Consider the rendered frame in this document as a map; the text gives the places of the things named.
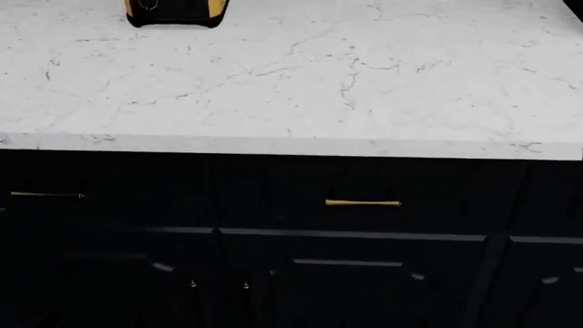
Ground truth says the brass drawer handle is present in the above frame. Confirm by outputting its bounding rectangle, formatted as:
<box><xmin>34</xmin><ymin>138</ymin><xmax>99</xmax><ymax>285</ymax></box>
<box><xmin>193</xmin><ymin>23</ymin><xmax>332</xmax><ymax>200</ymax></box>
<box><xmin>9</xmin><ymin>191</ymin><xmax>87</xmax><ymax>200</ymax></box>
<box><xmin>324</xmin><ymin>199</ymin><xmax>403</xmax><ymax>208</ymax></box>

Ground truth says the black base cabinet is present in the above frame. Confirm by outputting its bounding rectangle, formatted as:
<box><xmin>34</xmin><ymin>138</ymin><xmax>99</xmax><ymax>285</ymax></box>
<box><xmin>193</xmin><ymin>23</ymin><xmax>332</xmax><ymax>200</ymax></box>
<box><xmin>0</xmin><ymin>148</ymin><xmax>583</xmax><ymax>328</ymax></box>

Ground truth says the black and yellow toaster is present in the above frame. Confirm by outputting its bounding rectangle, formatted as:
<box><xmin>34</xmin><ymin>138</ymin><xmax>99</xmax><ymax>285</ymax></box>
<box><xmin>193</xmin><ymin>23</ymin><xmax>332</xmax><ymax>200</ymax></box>
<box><xmin>123</xmin><ymin>0</ymin><xmax>230</xmax><ymax>30</ymax></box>

